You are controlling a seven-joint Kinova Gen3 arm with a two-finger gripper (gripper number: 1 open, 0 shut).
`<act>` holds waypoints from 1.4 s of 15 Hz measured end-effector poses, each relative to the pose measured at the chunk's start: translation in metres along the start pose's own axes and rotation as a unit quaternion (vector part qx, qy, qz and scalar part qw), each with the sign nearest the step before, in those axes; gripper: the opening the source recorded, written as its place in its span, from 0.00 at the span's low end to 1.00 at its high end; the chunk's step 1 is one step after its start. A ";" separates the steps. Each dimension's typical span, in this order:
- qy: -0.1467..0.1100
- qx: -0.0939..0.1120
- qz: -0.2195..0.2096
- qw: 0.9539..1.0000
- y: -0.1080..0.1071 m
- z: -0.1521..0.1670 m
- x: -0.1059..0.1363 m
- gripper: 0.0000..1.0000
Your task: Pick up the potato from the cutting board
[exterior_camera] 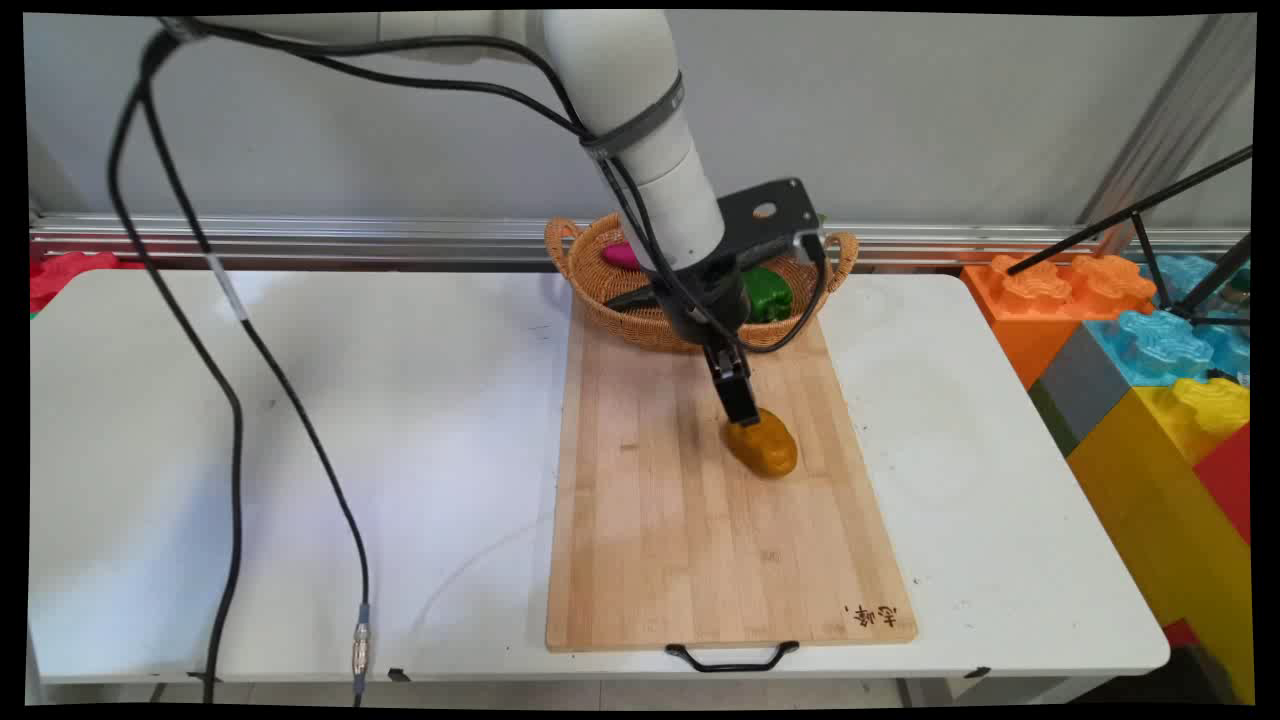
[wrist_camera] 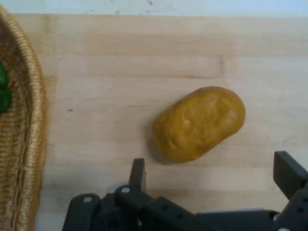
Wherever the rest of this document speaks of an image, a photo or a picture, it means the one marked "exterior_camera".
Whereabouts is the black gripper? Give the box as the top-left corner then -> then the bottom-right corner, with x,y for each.
666,262 -> 760,425

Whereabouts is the brown toy potato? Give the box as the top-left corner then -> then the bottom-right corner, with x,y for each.
724,407 -> 799,478

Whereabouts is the green toy pepper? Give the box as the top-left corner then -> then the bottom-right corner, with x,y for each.
741,266 -> 795,324

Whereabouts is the bamboo cutting board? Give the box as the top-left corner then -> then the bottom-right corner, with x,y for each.
546,300 -> 918,653

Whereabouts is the woven wicker basket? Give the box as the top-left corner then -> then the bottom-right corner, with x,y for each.
545,211 -> 860,353

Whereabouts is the orange giant building block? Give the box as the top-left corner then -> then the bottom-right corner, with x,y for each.
962,253 -> 1157,391

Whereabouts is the grey giant building block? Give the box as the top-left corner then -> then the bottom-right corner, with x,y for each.
1029,322 -> 1137,458

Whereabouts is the light blue giant building block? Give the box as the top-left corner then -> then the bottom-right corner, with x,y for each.
1086,254 -> 1252,388

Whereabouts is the yellow giant building block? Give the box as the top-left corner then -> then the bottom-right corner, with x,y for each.
1066,377 -> 1255,705

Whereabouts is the black tripod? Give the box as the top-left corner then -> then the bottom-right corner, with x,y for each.
1006,145 -> 1254,327

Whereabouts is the red giant building block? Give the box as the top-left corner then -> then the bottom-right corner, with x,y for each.
1192,424 -> 1252,546

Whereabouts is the red foam block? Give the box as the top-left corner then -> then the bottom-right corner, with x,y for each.
30,251 -> 146,313

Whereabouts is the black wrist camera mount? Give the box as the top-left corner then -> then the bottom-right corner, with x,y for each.
715,178 -> 825,267

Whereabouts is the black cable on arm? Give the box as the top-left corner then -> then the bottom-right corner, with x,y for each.
160,18 -> 831,355

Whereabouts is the black metal board handle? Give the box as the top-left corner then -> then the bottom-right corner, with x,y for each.
665,641 -> 801,674

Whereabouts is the thin black cable with connector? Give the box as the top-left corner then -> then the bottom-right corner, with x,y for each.
140,85 -> 373,701

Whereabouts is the aluminium rail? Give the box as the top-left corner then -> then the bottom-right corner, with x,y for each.
30,212 -> 1251,269

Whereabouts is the thick black cable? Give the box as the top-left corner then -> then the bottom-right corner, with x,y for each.
107,30 -> 245,707

